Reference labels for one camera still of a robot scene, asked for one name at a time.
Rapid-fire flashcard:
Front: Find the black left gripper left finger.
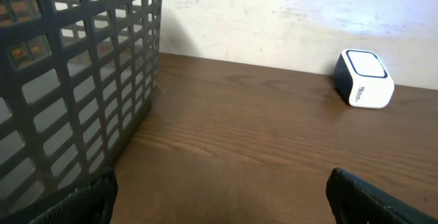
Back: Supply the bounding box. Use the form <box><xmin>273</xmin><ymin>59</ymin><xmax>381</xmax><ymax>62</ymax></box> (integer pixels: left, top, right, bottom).
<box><xmin>1</xmin><ymin>167</ymin><xmax>118</xmax><ymax>224</ymax></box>

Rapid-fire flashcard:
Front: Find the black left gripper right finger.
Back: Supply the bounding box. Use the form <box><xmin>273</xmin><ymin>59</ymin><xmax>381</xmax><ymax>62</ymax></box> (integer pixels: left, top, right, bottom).
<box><xmin>326</xmin><ymin>167</ymin><xmax>437</xmax><ymax>224</ymax></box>

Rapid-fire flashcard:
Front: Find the white barcode scanner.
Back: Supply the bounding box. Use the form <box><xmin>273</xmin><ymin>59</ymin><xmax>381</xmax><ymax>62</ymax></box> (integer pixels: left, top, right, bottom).
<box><xmin>333</xmin><ymin>49</ymin><xmax>395</xmax><ymax>109</ymax></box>

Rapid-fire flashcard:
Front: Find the dark grey plastic basket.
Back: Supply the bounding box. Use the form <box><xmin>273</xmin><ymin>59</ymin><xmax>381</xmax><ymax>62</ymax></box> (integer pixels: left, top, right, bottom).
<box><xmin>1</xmin><ymin>0</ymin><xmax>162</xmax><ymax>216</ymax></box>

